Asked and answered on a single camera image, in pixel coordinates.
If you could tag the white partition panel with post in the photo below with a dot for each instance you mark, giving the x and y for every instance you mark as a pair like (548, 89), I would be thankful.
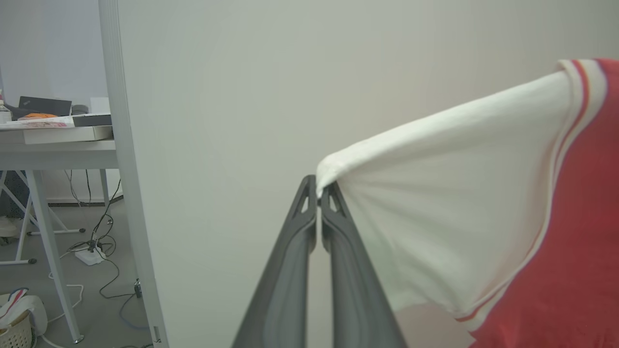
(217, 145)

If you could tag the black laptop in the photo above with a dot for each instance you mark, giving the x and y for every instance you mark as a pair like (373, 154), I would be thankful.
(46, 105)

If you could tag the white crumpled cloth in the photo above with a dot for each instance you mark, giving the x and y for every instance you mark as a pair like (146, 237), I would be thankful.
(29, 307)

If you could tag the white metal frame desk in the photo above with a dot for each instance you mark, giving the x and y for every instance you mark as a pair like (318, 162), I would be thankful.
(53, 154)

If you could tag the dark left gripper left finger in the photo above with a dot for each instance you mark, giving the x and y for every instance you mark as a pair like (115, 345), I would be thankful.
(285, 280)

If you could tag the white power strip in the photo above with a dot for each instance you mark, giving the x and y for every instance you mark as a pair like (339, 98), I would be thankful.
(89, 256)

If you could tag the pink printed magazine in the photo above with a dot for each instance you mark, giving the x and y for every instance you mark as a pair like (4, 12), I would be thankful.
(36, 124)

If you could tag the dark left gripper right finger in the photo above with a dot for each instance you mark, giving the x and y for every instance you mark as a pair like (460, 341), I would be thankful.
(355, 285)

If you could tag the red and white shirt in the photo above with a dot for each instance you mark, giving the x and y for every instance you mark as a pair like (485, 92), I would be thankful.
(435, 193)

